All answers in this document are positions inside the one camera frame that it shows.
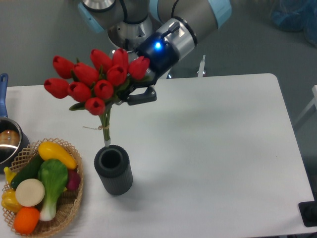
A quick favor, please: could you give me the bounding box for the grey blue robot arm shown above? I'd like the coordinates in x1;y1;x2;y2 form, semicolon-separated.
78;0;232;105

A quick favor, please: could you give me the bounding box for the black device at table edge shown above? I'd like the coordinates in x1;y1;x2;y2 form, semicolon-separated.
298;201;317;227

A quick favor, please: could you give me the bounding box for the red tulip bouquet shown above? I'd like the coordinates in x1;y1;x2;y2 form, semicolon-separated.
44;48;150;146

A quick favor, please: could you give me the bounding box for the dark green cucumber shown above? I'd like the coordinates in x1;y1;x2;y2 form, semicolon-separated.
10;154;44;189

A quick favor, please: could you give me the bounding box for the dark grey ribbed vase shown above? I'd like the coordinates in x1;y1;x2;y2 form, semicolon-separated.
94;145;133;195

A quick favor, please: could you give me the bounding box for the red radish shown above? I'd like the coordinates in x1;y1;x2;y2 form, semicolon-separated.
65;170;81;191

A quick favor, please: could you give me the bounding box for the blue handled saucepan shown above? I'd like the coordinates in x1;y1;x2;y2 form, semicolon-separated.
0;73;29;174

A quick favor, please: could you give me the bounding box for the green bok choy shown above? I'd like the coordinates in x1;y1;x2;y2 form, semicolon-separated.
38;159;68;222

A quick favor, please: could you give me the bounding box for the white furniture leg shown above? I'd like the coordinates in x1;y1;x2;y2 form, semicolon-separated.
294;85;317;129

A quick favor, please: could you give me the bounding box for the yellow banana tip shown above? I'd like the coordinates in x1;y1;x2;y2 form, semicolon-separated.
3;167;16;184

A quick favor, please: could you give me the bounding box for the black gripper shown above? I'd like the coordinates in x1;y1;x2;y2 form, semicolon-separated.
110;33;179;106

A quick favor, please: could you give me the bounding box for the woven wicker basket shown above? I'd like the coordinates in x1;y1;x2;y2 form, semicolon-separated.
0;138;84;238

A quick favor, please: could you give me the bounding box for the yellow squash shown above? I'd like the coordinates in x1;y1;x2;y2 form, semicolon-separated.
38;141;77;170

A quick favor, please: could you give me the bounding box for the yellow bell pepper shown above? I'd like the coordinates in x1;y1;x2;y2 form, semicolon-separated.
1;188;23;213

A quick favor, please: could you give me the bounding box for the orange fruit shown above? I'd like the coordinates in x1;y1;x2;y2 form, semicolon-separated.
13;207;40;235

